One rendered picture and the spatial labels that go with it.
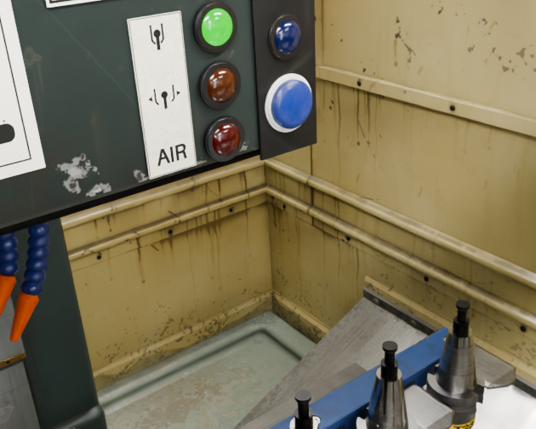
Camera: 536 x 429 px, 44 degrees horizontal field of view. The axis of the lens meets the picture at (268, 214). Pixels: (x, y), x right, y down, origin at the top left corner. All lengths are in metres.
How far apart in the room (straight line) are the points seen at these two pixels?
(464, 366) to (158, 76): 0.52
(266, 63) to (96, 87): 0.10
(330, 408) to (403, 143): 0.74
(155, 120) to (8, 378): 0.87
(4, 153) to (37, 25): 0.06
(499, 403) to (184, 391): 0.80
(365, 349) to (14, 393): 0.74
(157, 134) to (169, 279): 1.38
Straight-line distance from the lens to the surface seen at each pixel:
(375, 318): 1.56
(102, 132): 0.36
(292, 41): 0.40
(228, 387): 1.78
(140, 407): 1.77
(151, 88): 0.36
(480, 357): 0.86
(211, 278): 1.81
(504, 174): 1.24
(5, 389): 1.20
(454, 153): 1.29
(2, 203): 0.35
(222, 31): 0.37
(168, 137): 0.37
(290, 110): 0.41
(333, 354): 1.54
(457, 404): 0.79
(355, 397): 0.77
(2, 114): 0.34
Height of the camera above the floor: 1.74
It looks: 26 degrees down
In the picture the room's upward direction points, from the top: 3 degrees counter-clockwise
